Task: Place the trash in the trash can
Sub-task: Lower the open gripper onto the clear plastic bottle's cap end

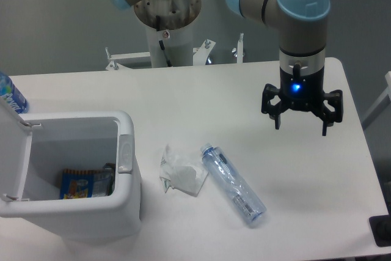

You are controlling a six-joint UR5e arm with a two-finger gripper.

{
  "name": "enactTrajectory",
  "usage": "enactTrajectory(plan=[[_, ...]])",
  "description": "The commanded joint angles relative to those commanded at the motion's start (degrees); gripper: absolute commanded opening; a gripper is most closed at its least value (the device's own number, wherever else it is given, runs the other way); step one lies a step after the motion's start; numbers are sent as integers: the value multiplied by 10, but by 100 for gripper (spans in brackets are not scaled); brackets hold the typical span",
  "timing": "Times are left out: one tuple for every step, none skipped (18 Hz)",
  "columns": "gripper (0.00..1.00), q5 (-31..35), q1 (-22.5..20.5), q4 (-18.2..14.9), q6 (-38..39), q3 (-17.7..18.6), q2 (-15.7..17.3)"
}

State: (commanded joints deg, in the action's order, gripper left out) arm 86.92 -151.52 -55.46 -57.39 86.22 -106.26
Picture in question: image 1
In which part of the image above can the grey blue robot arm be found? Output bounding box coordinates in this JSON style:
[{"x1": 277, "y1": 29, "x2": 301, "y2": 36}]
[{"x1": 111, "y1": 0, "x2": 343, "y2": 128}]

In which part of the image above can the blue labelled bottle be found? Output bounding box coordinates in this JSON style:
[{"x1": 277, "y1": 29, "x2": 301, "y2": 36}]
[{"x1": 1, "y1": 72, "x2": 29, "y2": 114}]

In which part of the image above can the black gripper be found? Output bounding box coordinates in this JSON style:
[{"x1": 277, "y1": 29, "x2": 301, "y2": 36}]
[{"x1": 261, "y1": 68, "x2": 343, "y2": 136}]

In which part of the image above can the blue snack wrapper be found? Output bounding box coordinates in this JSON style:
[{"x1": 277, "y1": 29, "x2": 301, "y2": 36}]
[{"x1": 59, "y1": 169, "x2": 94, "y2": 199}]

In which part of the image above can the white plastic trash can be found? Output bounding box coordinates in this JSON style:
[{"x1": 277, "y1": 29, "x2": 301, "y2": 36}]
[{"x1": 1, "y1": 101, "x2": 141, "y2": 239}]

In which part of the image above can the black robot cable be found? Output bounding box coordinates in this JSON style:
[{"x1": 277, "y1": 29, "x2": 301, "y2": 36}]
[{"x1": 155, "y1": 15, "x2": 173, "y2": 67}]

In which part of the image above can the black table clamp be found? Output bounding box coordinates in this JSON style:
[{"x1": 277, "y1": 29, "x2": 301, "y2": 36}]
[{"x1": 369, "y1": 215, "x2": 390, "y2": 248}]

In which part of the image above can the white frame at right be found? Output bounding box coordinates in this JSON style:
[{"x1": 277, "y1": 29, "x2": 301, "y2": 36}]
[{"x1": 361, "y1": 71, "x2": 390, "y2": 130}]

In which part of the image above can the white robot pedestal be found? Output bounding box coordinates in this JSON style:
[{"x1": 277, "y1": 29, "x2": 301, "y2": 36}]
[{"x1": 104, "y1": 0, "x2": 247, "y2": 72}]

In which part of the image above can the clear plastic water bottle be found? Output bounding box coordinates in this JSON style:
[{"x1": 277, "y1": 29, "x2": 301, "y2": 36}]
[{"x1": 200, "y1": 143, "x2": 266, "y2": 226}]

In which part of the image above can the white paper wrapper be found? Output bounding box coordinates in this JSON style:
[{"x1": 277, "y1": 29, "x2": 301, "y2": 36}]
[{"x1": 159, "y1": 144, "x2": 208, "y2": 197}]

